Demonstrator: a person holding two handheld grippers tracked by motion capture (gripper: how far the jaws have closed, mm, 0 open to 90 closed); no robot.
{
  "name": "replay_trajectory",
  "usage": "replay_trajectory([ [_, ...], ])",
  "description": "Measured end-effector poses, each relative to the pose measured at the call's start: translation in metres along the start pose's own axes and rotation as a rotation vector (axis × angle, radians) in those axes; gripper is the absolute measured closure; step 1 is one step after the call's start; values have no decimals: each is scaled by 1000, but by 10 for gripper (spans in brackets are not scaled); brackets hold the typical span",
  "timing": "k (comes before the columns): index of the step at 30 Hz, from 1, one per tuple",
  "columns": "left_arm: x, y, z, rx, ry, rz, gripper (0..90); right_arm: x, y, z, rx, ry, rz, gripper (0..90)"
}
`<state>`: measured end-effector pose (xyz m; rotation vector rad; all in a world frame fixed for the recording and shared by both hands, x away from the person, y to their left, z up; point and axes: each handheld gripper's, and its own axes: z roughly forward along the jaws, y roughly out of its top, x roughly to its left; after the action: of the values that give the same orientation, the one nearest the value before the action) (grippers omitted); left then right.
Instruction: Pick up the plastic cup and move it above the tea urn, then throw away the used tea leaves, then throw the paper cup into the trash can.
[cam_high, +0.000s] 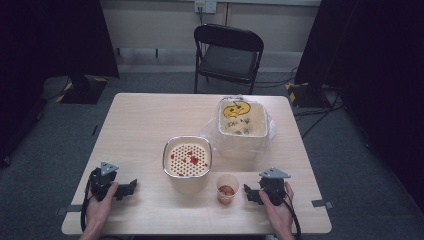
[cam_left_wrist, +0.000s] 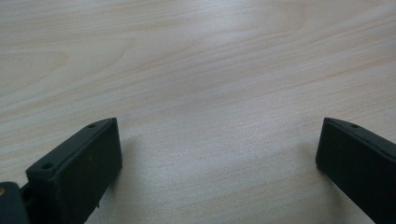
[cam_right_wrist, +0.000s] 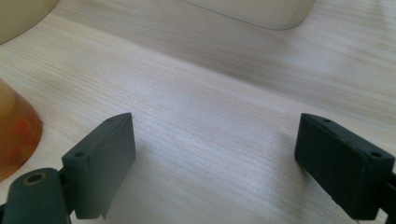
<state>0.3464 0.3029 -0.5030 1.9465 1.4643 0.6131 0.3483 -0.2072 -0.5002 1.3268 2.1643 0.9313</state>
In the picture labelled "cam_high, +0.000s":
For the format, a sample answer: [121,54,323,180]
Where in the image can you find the red food scraps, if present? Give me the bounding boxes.
[170,150,210,177]

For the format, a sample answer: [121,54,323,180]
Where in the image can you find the clear plastic container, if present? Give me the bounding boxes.
[217,96,270,160]

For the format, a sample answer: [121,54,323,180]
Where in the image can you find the white bin with perforated strainer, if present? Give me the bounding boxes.
[161,135,214,196]

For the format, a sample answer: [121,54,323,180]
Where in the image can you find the grey tape strip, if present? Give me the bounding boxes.
[55,204,83,216]
[311,198,335,210]

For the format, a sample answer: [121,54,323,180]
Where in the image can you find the brown food scraps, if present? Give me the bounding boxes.
[218,185,236,198]

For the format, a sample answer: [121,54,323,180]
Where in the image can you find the person's left hand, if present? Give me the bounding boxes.
[84,182,120,232]

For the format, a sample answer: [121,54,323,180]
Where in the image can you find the dark food scraps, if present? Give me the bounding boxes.
[225,117,252,136]

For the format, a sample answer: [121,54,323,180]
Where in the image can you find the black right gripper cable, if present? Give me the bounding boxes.
[283,191,303,240]

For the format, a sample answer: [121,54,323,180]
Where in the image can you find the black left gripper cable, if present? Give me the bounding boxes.
[80,168,101,233]

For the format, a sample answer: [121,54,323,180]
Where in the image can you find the clear plastic bin bag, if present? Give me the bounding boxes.
[199,95,278,160]

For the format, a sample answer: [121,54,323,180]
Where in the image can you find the black curtain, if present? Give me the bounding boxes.
[0,0,121,169]
[294,0,424,214]

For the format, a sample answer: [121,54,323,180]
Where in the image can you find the black floor cable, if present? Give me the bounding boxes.
[293,91,345,140]
[254,67,298,90]

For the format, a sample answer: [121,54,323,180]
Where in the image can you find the person's right hand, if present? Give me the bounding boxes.
[258,181,297,233]

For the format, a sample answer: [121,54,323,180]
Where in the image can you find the black stand base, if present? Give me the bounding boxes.
[59,73,110,105]
[285,81,332,109]

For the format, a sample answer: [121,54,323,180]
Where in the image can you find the black folding chair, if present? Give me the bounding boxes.
[193,23,265,95]

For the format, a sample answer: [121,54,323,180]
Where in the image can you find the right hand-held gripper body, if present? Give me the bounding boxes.
[258,166,292,206]

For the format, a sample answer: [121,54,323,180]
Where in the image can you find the clear plastic cup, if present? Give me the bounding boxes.
[215,173,241,206]

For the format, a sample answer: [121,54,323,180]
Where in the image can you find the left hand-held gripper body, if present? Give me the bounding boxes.
[89,161,120,203]

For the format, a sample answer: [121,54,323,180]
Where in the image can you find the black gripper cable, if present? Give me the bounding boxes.
[80,168,101,233]
[283,191,303,240]

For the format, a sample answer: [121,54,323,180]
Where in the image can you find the white wall socket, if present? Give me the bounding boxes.
[194,0,218,15]

